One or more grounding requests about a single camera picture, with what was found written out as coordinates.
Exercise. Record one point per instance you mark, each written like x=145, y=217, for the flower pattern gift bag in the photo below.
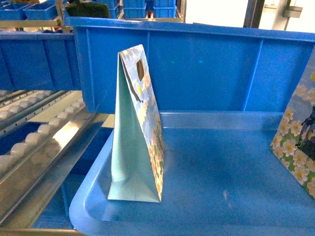
x=138, y=147

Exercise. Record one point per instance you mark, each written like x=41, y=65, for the large blue plastic bin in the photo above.
x=193, y=67

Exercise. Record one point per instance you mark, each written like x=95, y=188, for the light blue plastic tray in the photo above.
x=220, y=179

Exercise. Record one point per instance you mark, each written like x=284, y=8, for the blue bin at left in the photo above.
x=38, y=61

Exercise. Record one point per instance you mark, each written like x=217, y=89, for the white roller conveyor rail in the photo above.
x=35, y=139

